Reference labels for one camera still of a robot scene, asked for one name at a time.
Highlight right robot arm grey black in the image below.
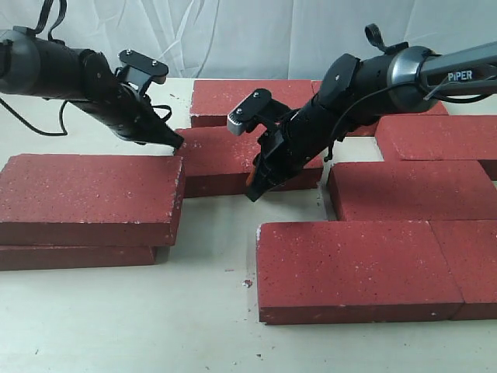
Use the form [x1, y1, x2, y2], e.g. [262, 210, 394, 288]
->
[245, 43, 496, 201]

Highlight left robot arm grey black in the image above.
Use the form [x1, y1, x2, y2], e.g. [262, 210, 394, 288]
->
[1, 26, 183, 149]

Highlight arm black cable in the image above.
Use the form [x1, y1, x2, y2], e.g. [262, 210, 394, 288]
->
[0, 0, 173, 137]
[321, 23, 497, 162]

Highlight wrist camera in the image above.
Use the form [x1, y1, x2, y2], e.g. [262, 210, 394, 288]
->
[115, 49, 169, 96]
[227, 88, 291, 136]

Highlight red brick diagonal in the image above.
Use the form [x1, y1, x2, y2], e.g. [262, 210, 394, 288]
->
[1, 154, 185, 246]

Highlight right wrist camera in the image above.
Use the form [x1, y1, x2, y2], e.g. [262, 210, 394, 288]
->
[227, 88, 291, 136]

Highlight grey backdrop cloth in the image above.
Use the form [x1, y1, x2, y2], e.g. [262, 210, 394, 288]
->
[0, 0, 497, 83]

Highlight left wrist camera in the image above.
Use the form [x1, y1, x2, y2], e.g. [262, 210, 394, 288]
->
[115, 49, 169, 96]

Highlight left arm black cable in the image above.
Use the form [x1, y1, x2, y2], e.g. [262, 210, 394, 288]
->
[0, 0, 173, 137]

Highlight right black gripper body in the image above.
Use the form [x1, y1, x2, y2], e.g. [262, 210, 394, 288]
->
[255, 97, 349, 184]

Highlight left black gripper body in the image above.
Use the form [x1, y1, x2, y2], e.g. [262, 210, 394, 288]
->
[73, 85, 175, 145]

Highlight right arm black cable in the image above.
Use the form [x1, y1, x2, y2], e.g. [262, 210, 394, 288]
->
[321, 23, 497, 162]

